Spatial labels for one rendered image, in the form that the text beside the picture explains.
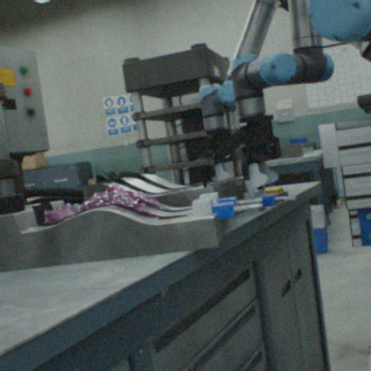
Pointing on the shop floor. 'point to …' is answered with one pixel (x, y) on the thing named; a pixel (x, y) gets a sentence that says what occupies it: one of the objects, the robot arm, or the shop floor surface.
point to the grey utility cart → (338, 187)
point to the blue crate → (320, 240)
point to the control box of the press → (22, 108)
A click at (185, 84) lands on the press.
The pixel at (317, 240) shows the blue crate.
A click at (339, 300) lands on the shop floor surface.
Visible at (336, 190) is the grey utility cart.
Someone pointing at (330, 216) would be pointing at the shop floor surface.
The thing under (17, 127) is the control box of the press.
